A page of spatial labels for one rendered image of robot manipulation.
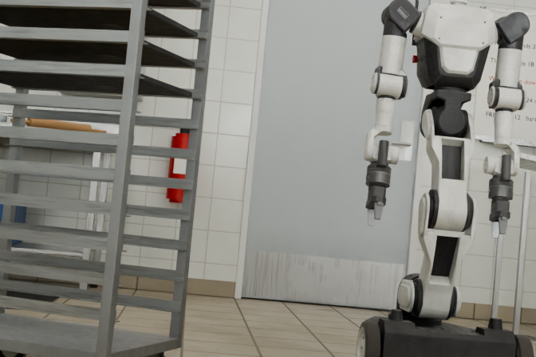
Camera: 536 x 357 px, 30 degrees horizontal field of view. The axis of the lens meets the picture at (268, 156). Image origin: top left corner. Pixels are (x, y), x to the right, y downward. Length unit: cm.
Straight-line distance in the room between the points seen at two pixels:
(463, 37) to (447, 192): 58
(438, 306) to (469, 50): 94
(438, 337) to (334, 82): 311
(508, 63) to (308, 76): 264
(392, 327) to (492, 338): 35
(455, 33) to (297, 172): 271
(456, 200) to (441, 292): 35
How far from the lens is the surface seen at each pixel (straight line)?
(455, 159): 370
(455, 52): 373
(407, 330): 347
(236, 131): 621
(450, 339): 350
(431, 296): 370
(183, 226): 297
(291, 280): 626
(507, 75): 384
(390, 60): 373
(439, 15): 373
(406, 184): 636
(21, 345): 270
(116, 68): 263
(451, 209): 359
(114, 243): 256
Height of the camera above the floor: 54
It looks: 3 degrees up
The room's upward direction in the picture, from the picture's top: 5 degrees clockwise
